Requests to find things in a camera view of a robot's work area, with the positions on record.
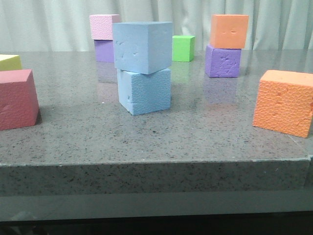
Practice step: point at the light blue foam cube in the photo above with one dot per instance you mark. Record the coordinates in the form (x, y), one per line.
(142, 47)

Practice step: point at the textured blue foam cube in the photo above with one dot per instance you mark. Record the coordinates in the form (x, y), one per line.
(144, 93)

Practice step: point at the green foam cube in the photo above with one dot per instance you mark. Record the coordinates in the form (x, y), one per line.
(183, 48)

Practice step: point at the purple foam cube under orange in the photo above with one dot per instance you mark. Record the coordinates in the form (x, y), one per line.
(222, 62)

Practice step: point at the purple foam cube under pink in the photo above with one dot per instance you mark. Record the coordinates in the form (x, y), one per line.
(104, 50)

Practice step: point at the orange foam cube on purple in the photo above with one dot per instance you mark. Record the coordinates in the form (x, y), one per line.
(228, 31)

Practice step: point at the large orange foam cube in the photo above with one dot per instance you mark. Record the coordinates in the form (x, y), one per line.
(285, 102)

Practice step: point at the large red foam cube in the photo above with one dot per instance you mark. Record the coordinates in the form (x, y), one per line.
(18, 99)

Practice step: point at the yellow foam cube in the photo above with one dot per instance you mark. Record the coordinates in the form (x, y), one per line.
(10, 62)

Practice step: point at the grey-green curtain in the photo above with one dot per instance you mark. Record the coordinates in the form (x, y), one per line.
(63, 25)

